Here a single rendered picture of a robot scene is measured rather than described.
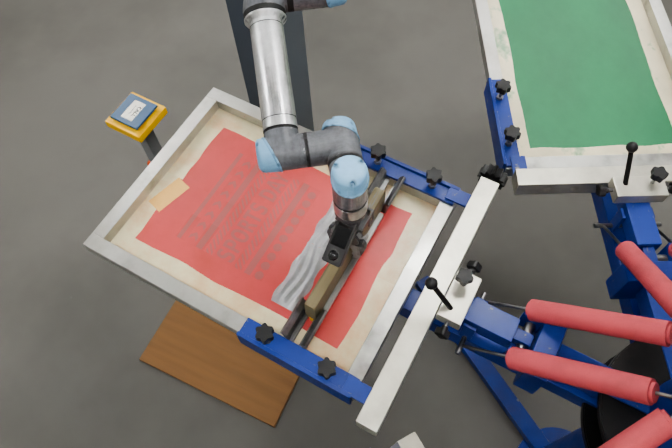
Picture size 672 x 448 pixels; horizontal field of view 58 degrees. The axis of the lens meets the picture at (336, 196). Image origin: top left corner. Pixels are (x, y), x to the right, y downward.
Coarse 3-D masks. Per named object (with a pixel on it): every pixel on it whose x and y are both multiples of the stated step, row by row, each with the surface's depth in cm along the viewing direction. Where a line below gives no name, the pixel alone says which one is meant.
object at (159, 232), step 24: (192, 192) 166; (168, 216) 163; (144, 240) 159; (168, 240) 159; (192, 264) 156; (216, 264) 155; (288, 264) 155; (240, 288) 152; (264, 288) 152; (312, 288) 151; (360, 288) 151; (288, 312) 148; (336, 312) 148; (336, 336) 145
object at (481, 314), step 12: (480, 300) 140; (468, 312) 138; (480, 312) 138; (492, 312) 138; (504, 312) 138; (468, 324) 139; (480, 324) 137; (492, 324) 137; (504, 324) 137; (516, 324) 137; (492, 336) 137; (504, 336) 135
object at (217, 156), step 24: (216, 144) 174; (240, 144) 174; (192, 168) 170; (216, 168) 170; (312, 168) 169; (312, 216) 162; (384, 216) 161; (408, 216) 161; (384, 240) 157; (360, 264) 154
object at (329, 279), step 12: (372, 192) 153; (384, 192) 153; (372, 204) 151; (348, 252) 145; (348, 264) 150; (324, 276) 142; (336, 276) 143; (324, 288) 140; (312, 300) 139; (324, 300) 143; (312, 312) 140
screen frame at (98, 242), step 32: (224, 96) 178; (192, 128) 173; (160, 160) 168; (128, 192) 163; (416, 192) 162; (128, 256) 153; (416, 256) 151; (160, 288) 149; (192, 288) 149; (224, 320) 144; (384, 320) 143
